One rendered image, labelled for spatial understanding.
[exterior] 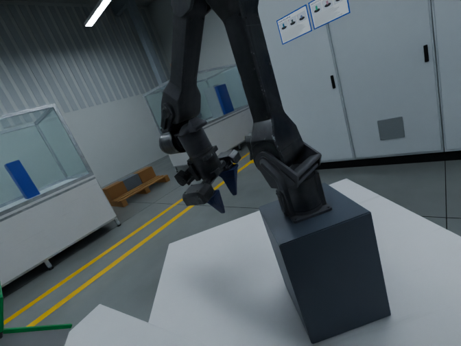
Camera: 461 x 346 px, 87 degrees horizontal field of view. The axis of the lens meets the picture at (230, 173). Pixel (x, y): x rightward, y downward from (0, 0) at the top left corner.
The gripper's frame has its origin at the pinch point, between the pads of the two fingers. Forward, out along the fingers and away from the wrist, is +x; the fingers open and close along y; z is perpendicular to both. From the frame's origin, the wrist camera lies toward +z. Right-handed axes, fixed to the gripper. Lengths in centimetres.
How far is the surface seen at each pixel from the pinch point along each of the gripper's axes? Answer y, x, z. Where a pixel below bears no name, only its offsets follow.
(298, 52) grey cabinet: -267, 1, 43
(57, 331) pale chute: 36.5, -1.7, 12.1
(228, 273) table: 8.0, 20.0, 4.9
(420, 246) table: -6.2, 23.3, -36.3
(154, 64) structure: -665, -122, 616
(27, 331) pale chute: 38.6, -5.2, 12.5
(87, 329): 31.8, 15.2, 34.5
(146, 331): 27.3, 16.5, 15.6
